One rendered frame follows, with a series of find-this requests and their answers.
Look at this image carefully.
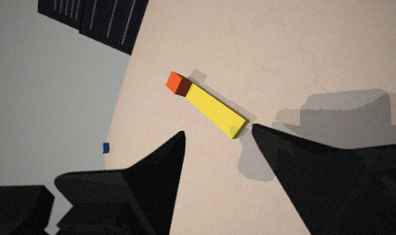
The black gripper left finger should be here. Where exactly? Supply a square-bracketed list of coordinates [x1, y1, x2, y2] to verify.
[55, 131, 185, 235]

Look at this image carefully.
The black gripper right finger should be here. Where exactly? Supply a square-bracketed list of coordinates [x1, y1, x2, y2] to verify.
[252, 124, 396, 235]

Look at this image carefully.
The blue rectangular block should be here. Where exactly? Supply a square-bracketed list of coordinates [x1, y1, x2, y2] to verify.
[102, 143, 109, 153]

